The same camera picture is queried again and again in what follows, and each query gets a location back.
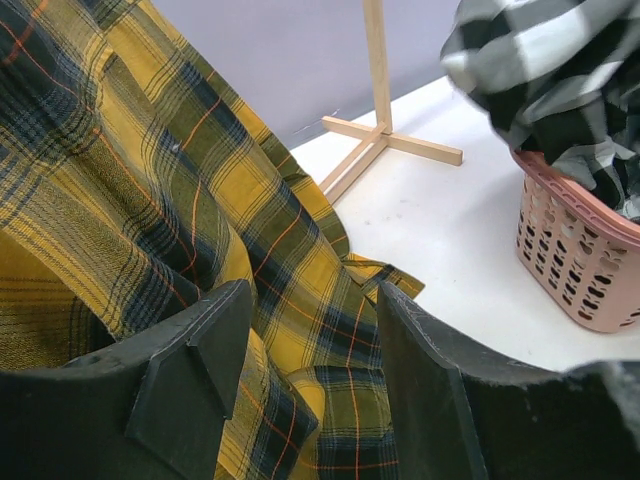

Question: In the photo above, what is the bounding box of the yellow plaid shirt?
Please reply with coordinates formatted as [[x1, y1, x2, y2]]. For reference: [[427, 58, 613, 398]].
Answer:
[[1, 1, 422, 479]]

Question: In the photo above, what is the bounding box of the black white checked shirt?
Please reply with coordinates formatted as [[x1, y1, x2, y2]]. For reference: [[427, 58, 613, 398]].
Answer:
[[440, 0, 639, 222]]

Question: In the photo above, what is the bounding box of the wooden clothes rack frame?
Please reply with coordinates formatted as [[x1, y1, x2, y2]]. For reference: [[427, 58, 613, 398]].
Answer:
[[319, 0, 463, 203]]

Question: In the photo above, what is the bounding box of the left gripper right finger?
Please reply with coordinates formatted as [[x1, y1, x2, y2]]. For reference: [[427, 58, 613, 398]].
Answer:
[[377, 283, 639, 479]]

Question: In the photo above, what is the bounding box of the pink plastic laundry basket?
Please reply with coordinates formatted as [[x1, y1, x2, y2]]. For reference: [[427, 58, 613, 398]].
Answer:
[[512, 152, 639, 333]]

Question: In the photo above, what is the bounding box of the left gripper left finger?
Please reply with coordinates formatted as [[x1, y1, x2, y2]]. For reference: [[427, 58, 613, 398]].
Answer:
[[1, 280, 253, 479]]

